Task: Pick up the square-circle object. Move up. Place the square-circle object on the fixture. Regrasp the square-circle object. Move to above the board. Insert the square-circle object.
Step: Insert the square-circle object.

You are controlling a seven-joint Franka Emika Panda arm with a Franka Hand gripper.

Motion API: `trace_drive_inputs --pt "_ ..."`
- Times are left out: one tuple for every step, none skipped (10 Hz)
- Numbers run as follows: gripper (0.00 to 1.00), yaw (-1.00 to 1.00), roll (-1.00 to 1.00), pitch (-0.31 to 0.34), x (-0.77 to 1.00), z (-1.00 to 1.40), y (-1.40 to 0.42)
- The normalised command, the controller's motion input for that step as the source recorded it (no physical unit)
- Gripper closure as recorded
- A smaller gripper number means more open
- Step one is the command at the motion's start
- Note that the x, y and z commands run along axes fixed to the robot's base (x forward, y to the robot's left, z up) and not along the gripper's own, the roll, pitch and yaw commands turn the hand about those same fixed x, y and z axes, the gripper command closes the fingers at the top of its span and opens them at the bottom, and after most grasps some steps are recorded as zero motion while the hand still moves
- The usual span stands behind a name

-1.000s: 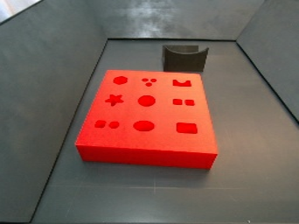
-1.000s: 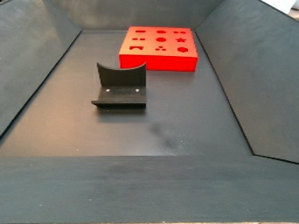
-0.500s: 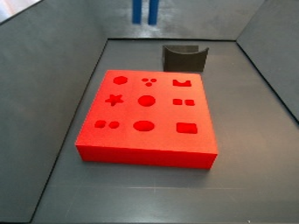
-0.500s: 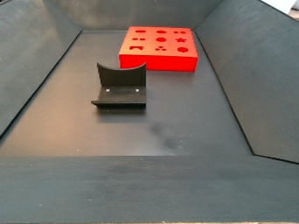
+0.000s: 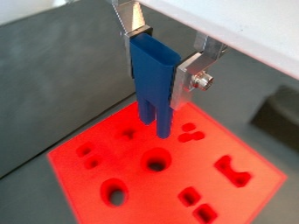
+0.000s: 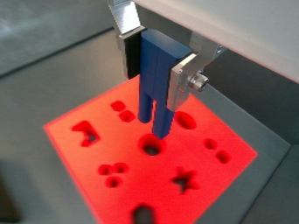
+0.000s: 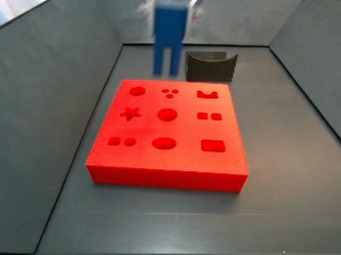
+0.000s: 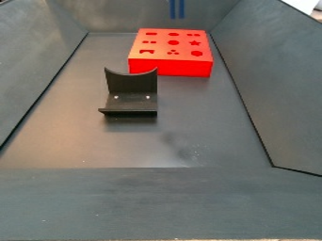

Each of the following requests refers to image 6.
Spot blue two-pronged peg object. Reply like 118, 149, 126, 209
138, 29, 192, 139

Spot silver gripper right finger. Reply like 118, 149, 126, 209
167, 32, 227, 111

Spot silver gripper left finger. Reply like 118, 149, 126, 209
107, 0, 146, 80

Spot red fixture block with holes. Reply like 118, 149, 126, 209
44, 80, 258, 224

